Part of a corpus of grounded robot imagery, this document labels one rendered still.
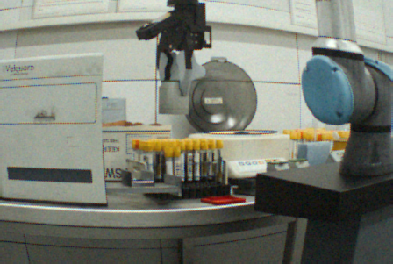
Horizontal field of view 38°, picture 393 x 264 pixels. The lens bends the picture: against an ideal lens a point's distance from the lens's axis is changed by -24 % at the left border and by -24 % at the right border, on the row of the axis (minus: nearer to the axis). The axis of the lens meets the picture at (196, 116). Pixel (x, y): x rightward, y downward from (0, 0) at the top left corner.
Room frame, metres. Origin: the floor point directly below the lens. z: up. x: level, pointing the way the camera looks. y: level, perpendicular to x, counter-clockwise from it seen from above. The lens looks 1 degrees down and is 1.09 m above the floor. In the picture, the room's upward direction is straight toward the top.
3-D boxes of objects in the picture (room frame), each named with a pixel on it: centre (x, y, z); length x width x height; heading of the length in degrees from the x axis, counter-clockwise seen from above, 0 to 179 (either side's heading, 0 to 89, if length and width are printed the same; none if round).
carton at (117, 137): (1.75, 0.23, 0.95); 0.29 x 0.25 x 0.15; 28
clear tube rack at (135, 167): (1.63, 0.04, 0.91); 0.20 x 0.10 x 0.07; 118
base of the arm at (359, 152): (1.22, -0.36, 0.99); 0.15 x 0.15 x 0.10
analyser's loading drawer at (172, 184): (1.36, 0.13, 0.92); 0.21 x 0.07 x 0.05; 118
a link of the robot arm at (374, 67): (1.21, -0.36, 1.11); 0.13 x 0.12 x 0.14; 130
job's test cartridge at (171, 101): (1.45, 0.04, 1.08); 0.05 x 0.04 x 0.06; 41
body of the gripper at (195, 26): (1.47, 0.02, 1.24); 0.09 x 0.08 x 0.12; 131
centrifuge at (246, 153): (1.87, -0.12, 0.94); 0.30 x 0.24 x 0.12; 19
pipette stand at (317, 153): (1.69, -0.30, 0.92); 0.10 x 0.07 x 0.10; 125
